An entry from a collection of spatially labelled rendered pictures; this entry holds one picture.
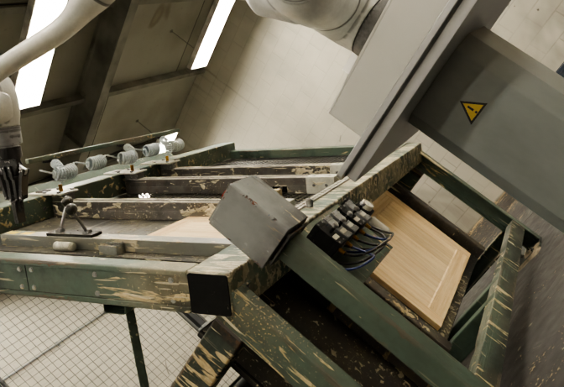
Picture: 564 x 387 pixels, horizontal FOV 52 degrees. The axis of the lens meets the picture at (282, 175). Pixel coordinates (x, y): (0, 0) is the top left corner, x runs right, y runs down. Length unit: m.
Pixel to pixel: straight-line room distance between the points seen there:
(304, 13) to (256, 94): 6.89
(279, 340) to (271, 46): 6.64
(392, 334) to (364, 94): 0.51
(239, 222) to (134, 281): 0.37
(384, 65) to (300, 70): 6.44
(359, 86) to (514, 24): 5.61
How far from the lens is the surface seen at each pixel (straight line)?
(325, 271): 1.28
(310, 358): 1.36
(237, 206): 1.29
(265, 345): 1.39
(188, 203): 2.12
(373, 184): 2.44
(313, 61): 7.54
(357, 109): 1.24
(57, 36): 1.73
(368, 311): 1.28
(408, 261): 2.61
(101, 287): 1.61
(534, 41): 6.78
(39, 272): 1.76
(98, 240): 1.92
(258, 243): 1.29
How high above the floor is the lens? 0.56
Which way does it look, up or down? 13 degrees up
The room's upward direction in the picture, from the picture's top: 52 degrees counter-clockwise
